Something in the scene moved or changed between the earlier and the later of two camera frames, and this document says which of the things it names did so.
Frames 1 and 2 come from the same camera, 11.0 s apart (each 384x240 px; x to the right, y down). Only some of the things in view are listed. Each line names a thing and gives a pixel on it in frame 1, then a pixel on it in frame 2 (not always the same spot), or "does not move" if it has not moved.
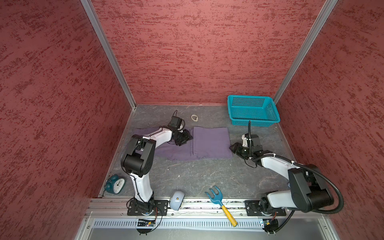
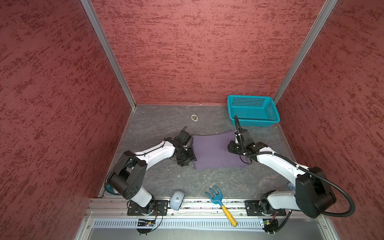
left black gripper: x=187 y=137 to x=191 y=156
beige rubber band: x=197 y=119 does not move
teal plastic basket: x=260 y=110 does not move
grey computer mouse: x=176 y=200 does not move
